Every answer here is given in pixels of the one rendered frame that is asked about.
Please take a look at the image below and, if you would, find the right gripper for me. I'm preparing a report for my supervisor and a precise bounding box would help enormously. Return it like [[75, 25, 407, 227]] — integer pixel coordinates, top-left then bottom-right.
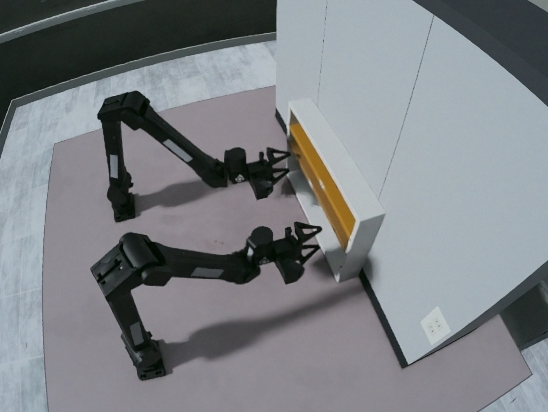
[[273, 221, 323, 265]]

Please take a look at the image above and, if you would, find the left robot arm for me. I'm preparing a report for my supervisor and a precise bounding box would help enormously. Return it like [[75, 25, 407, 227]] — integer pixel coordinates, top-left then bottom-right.
[[97, 90, 274, 223]]

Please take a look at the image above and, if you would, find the light grey wall panel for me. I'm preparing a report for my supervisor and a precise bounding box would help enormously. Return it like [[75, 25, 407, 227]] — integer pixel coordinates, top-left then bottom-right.
[[275, 0, 548, 369]]

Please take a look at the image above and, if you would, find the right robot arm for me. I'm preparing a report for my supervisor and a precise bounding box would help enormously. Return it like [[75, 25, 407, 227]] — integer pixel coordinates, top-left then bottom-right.
[[90, 226, 305, 381]]

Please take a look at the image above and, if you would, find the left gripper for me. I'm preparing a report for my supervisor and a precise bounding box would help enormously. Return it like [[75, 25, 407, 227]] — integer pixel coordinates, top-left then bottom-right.
[[247, 147, 291, 186]]

